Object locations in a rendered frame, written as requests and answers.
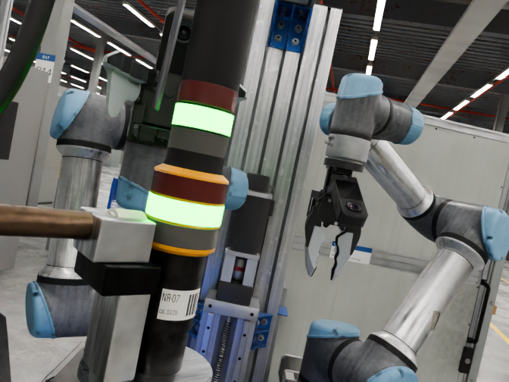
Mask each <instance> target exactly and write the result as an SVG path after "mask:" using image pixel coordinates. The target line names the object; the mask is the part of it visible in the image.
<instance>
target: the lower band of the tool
mask: <svg viewBox="0 0 509 382"><path fill-rule="evenodd" d="M155 170H157V171H162V172H165V173H169V174H174V175H178V176H182V177H188V178H192V179H196V180H204V181H208V182H213V183H223V184H229V181H228V180H227V179H226V178H225V177H224V176H222V175H216V174H208V173H204V172H200V171H193V170H189V169H185V168H178V167H175V166H171V165H168V164H164V163H163V164H160V165H158V166H156V167H155ZM150 193H153V194H155V195H157V196H162V197H165V198H169V199H174V200H177V201H181V202H188V203H193V204H197V205H207V206H215V207H223V206H224V204H223V205H216V204H209V203H203V202H194V201H189V200H185V199H179V198H175V197H172V196H166V195H163V194H160V193H156V192H154V191H152V190H150ZM145 214H146V215H147V216H148V217H150V218H152V219H155V220H157V221H162V222H164V223H168V224H174V225H178V226H182V227H191V228H196V229H204V230H216V229H219V228H220V227H198V226H192V225H187V224H179V223H175V222H172V221H166V220H163V219H160V218H156V217H153V216H151V215H149V214H147V213H145ZM152 248H153V249H157V250H159V251H162V252H168V253H171V254H175V255H185V256H195V257H201V256H207V255H210V254H211V253H213V252H214V251H215V249H211V250H192V249H181V248H177V247H172V246H166V245H163V244H160V243H156V242H152Z"/></svg>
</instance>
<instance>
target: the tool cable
mask: <svg viewBox="0 0 509 382"><path fill-rule="evenodd" d="M54 4H55V0H29V1H28V5H27V9H26V11H25V14H24V16H23V20H22V22H21V25H20V29H19V30H18V33H17V36H16V39H15V40H14V44H13V45H12V47H11V50H10V52H9V54H8V57H7V59H6V61H5V63H4V65H3V66H2V69H1V70H0V115H1V114H2V113H3V112H4V110H5V109H6V108H7V107H8V106H9V105H10V104H11V102H12V100H13V99H14V97H15V96H16V94H17V93H18V91H19V90H20V88H21V86H22V85H23V82H24V80H25V79H26V77H27V74H28V73H29V71H30V68H31V67H32V64H33V62H34V59H35V57H36V55H37V52H38V50H39V47H40V45H41V42H42V39H43V36H44V34H45V31H46V28H47V26H48V22H49V19H50V17H51V13H52V9H53V7H54Z"/></svg>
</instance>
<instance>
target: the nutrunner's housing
mask: <svg viewBox="0 0 509 382"><path fill-rule="evenodd" d="M206 258H207V256H201V257H195V256H185V255H175V254H171V253H168V252H162V251H159V250H157V249H153V248H151V254H150V258H149V261H151V262H153V263H154V264H156V265H157V266H159V267H160V268H161V273H160V277H159V281H158V288H157V292H156V294H153V295H151V296H150V300H149V304H148V311H147V315H146V319H145V326H144V331H143V335H142V342H141V346H140V350H139V357H138V362H137V366H136V371H137V372H139V373H141V374H145V375H149V376H155V377H163V376H169V375H172V374H175V373H177V372H178V371H179V370H180V369H181V367H182V363H183V356H184V352H185V348H186V341H187V337H188V333H189V331H190V330H191V329H192V325H193V321H194V317H195V311H196V307H197V303H198V297H199V293H200V289H201V280H202V276H203V273H204V269H205V262H206Z"/></svg>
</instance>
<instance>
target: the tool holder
mask: <svg viewBox="0 0 509 382"><path fill-rule="evenodd" d="M107 210H108V209H104V208H89V207H81V208H80V211H90V212H92V213H93V214H92V219H93V227H92V233H91V235H90V237H89V238H88V239H87V240H73V247H74V248H75V249H77V257H76V262H75V266H74V272H75V273H76V274H78V275H79V276H80V277H81V278H82V279H83V280H84V281H85V282H87V283H88V285H90V286H91V287H92V288H93V289H94V290H95V297H94V301H93V305H92V313H91V317H90V321H89V328H88V333H87V337H86V344H85V348H84V353H83V361H84V362H85V363H86V364H87V365H88V367H89V368H90V372H89V382H211V379H212V375H213V372H212V368H211V366H210V364H209V363H208V361H207V360H206V359H205V358H204V357H203V356H202V355H200V354H199V353H197V352H196V351H195V350H193V349H190V348H189V347H186V348H185V352H184V356H183V363H182V367H181V369H180V370H179V371H178V372H177V373H175V374H172V375H169V376H163V377H155V376H149V375H145V374H141V373H139V372H137V371H136V366H137V362H138V357H139V350H140V346H141V342H142V335H143V331H144V326H145V319H146V315H147V311H148V304H149V300H150V296H151V295H153V294H156V292H157V288H158V281H159V277H160V273H161V268H160V267H159V266H157V265H156V264H154V263H153V262H151V261H149V258H150V254H151V247H152V242H153V238H154V234H155V227H156V223H154V222H152V221H150V220H148V219H138V218H121V217H118V216H116V215H111V214H108V213H107Z"/></svg>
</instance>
